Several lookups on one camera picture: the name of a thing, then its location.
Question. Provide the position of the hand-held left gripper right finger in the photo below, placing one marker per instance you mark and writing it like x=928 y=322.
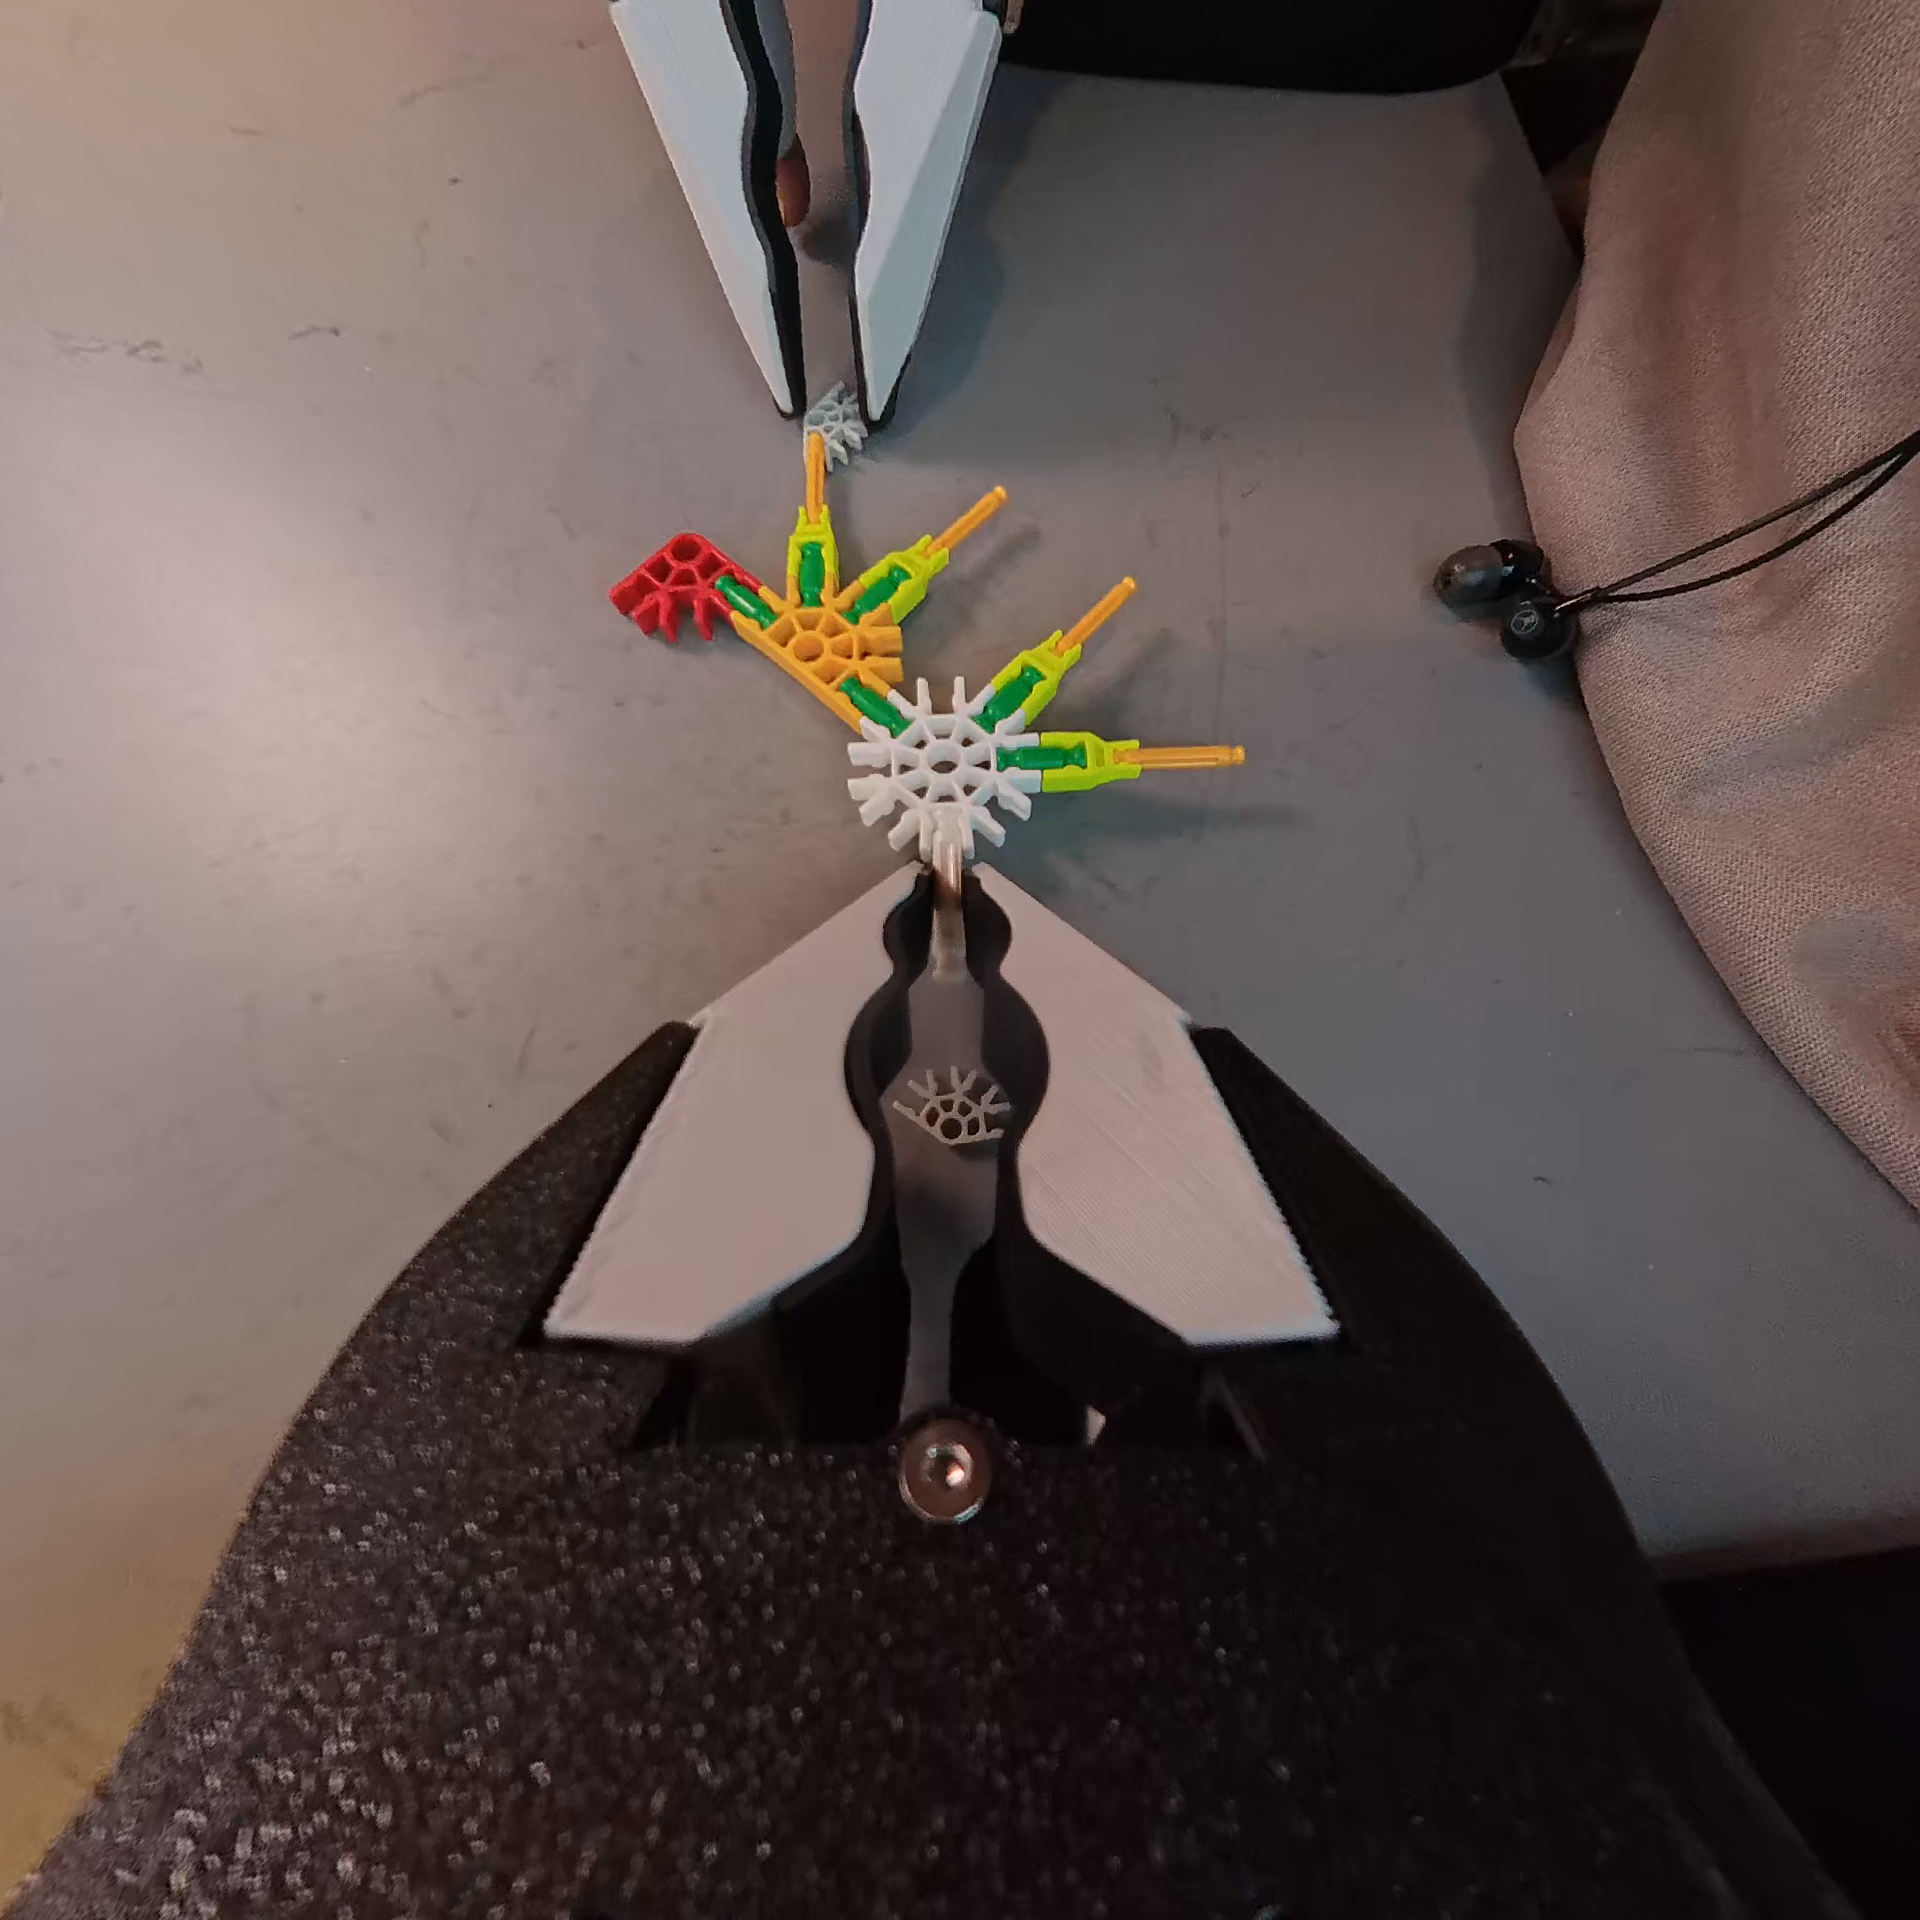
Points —
x=1183 y=1202

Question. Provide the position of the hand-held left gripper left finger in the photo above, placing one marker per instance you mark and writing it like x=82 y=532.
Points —
x=690 y=1202

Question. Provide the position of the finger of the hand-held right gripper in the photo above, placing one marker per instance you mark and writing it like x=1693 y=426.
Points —
x=699 y=135
x=925 y=135

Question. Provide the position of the small grey connector piece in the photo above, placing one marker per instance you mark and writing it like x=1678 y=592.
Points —
x=953 y=1112
x=839 y=422

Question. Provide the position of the colourful construction toy model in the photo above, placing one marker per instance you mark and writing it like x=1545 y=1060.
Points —
x=942 y=765

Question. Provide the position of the grey desk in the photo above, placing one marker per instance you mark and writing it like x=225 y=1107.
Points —
x=300 y=602

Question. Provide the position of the person's right hand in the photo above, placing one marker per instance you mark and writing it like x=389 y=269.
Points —
x=800 y=183

